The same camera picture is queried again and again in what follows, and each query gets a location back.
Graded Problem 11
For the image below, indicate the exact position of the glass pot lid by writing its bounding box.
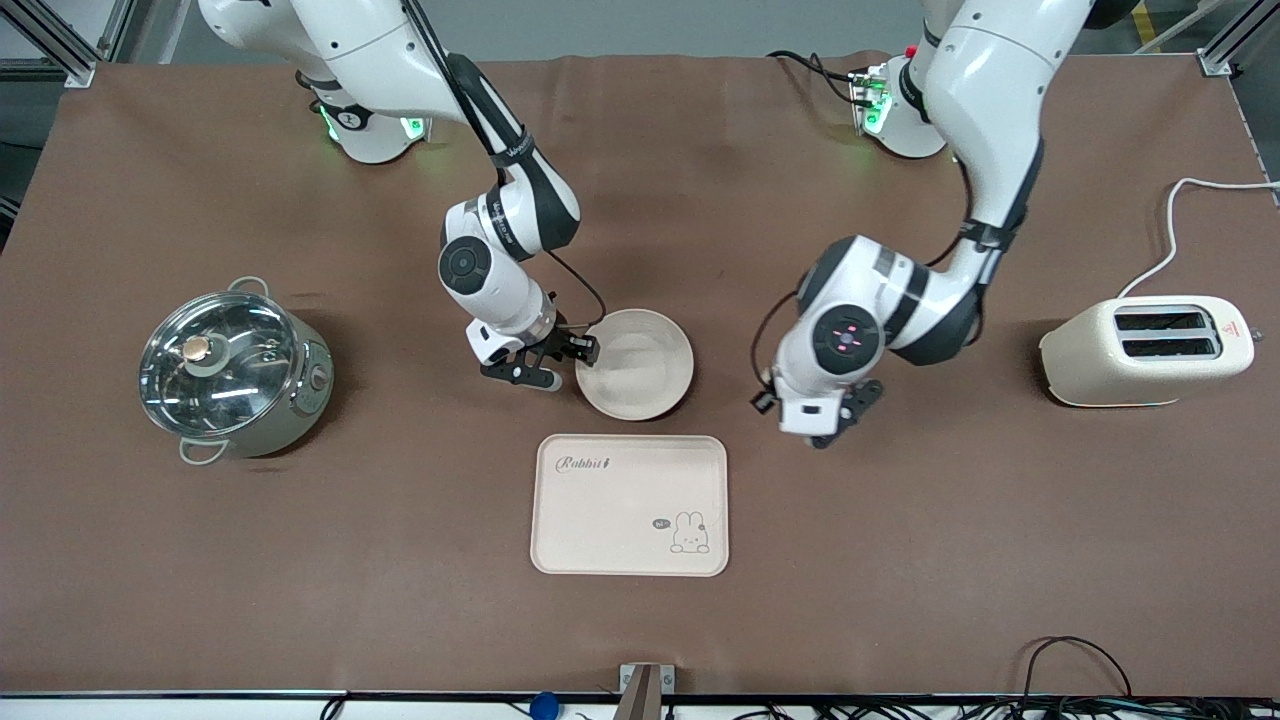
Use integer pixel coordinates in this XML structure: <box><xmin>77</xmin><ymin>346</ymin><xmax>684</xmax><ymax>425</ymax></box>
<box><xmin>138</xmin><ymin>292</ymin><xmax>301</xmax><ymax>441</ymax></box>

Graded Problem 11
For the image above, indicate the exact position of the black base cable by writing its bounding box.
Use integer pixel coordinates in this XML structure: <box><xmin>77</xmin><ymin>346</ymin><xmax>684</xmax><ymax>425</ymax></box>
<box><xmin>768</xmin><ymin>49</ymin><xmax>863</xmax><ymax>107</ymax></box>

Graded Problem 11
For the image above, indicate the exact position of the looped black cable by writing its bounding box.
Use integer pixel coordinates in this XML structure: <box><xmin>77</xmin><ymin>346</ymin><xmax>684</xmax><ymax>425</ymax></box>
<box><xmin>1020</xmin><ymin>636</ymin><xmax>1134</xmax><ymax>703</ymax></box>

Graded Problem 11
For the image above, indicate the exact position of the black cable bundle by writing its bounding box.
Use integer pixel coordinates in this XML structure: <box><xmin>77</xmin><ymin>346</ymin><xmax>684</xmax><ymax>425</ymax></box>
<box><xmin>700</xmin><ymin>696</ymin><xmax>1280</xmax><ymax>720</ymax></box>

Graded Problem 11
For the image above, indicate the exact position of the white toaster power cable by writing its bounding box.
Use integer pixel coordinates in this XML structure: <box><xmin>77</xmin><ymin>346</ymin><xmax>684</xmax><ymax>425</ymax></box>
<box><xmin>1118</xmin><ymin>178</ymin><xmax>1280</xmax><ymax>301</ymax></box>

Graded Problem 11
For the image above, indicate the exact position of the steel pot with handles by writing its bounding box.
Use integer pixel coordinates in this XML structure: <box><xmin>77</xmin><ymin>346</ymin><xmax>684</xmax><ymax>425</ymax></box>
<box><xmin>138</xmin><ymin>277</ymin><xmax>334</xmax><ymax>466</ymax></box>

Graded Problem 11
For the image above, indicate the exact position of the cream rabbit print tray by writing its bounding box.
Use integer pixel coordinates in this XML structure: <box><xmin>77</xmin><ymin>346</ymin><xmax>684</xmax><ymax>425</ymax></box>
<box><xmin>530</xmin><ymin>433</ymin><xmax>730</xmax><ymax>578</ymax></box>

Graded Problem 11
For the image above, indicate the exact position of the aluminium frame profile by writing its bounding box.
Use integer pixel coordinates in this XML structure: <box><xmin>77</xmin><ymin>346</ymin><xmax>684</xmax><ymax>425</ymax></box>
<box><xmin>0</xmin><ymin>0</ymin><xmax>138</xmax><ymax>89</ymax></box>
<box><xmin>1135</xmin><ymin>0</ymin><xmax>1280</xmax><ymax>78</ymax></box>

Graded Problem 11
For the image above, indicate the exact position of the metal table bracket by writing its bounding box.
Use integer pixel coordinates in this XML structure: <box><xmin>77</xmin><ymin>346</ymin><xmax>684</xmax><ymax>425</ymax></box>
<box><xmin>618</xmin><ymin>663</ymin><xmax>675</xmax><ymax>720</ymax></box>

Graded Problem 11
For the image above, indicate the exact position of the round cream plate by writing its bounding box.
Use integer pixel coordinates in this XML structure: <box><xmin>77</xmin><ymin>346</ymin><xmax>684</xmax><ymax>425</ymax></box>
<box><xmin>574</xmin><ymin>308</ymin><xmax>694</xmax><ymax>422</ymax></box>

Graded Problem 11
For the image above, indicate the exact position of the cream two-slot toaster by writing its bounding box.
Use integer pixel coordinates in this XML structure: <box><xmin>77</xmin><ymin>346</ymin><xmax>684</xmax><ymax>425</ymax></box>
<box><xmin>1038</xmin><ymin>295</ymin><xmax>1266</xmax><ymax>408</ymax></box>

